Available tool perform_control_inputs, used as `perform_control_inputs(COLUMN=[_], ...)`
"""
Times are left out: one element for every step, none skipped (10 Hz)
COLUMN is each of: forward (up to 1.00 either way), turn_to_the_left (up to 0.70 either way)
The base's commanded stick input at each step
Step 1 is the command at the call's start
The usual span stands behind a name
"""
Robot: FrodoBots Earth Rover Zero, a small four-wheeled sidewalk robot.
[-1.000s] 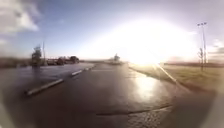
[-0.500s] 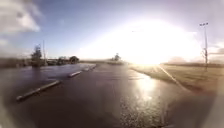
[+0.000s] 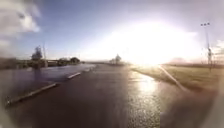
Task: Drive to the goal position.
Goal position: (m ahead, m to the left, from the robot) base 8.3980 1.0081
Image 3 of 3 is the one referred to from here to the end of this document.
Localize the row of concrete kerb blocks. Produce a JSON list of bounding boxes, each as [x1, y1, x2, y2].
[[4, 68, 93, 108]]

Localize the row of low bushes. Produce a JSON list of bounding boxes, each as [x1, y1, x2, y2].
[[0, 57, 60, 71]]

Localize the grass verge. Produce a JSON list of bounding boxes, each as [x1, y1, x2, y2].
[[130, 63, 224, 95]]

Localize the dark wet asphalt path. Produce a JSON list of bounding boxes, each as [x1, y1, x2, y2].
[[5, 63, 216, 128]]

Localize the tree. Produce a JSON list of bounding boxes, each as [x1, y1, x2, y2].
[[31, 45, 45, 70]]

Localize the clump of trees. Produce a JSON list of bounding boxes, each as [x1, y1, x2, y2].
[[108, 53, 123, 66], [57, 56, 82, 67]]

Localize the lamp pole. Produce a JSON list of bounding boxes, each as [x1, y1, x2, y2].
[[200, 21, 214, 71]]

